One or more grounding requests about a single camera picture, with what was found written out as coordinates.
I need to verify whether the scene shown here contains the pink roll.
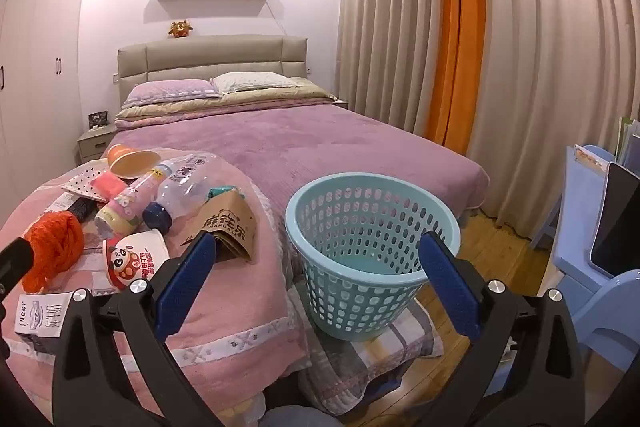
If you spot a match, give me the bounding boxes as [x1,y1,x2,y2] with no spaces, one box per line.
[92,172,128,202]

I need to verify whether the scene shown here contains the orange yarn ball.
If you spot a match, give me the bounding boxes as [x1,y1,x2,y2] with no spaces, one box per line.
[22,211,86,294]

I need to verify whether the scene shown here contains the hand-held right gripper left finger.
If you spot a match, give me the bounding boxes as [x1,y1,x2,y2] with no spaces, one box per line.
[52,231,218,427]

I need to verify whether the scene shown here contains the beige curtain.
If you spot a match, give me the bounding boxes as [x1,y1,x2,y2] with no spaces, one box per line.
[465,0,640,253]
[337,0,446,140]

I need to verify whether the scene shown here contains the clear plastic bottle blue cap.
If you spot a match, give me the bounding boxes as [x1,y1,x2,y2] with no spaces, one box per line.
[142,154,238,233]

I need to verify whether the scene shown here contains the orange curtain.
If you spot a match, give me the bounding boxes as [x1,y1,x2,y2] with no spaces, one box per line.
[425,0,488,155]

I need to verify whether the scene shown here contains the red white instant noodle cup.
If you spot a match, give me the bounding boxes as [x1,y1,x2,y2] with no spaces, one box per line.
[102,228,168,292]

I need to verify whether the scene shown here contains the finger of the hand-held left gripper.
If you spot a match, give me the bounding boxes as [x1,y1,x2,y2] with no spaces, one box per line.
[0,237,36,303]

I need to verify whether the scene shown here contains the grey striped mat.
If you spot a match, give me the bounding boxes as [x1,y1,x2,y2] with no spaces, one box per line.
[295,287,446,403]

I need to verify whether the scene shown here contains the upright books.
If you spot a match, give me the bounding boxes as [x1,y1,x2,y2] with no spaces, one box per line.
[615,117,640,168]

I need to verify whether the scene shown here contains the white polka dot box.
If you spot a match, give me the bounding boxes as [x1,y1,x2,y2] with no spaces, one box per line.
[62,162,113,200]

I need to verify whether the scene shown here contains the purple pillow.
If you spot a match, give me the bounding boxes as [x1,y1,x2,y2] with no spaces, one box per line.
[120,79,221,108]

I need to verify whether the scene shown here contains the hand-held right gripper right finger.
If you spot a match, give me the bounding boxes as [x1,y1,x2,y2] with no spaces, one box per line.
[419,231,593,427]

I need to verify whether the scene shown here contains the small bottle pink label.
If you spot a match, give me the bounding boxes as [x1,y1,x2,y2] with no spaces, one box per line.
[94,172,166,238]

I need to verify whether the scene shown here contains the picture book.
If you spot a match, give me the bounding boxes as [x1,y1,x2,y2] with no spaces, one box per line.
[572,144,611,178]

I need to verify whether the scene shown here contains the light blue plastic basket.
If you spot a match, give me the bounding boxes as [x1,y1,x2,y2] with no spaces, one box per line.
[285,174,462,342]

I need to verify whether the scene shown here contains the orange paper cup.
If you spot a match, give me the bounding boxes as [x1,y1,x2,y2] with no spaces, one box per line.
[107,144,162,178]

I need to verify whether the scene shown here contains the white printed carton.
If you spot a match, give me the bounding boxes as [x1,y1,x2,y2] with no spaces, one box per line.
[14,292,73,353]

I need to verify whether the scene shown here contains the purple bedspread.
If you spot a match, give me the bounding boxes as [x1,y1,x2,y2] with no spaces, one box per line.
[112,104,491,258]

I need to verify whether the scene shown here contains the brown paper bag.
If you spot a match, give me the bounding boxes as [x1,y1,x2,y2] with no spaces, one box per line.
[187,189,258,263]

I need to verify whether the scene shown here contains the teal packet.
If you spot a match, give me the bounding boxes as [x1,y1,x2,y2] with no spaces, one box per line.
[207,186,246,202]

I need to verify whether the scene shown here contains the beige padded headboard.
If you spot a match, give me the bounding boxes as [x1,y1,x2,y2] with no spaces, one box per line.
[117,34,308,108]

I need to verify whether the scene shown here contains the white dotted pillow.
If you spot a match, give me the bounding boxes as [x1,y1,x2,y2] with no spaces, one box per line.
[210,72,306,95]

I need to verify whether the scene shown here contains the white wardrobe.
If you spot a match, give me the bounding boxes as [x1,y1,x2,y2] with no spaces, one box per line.
[0,0,96,218]

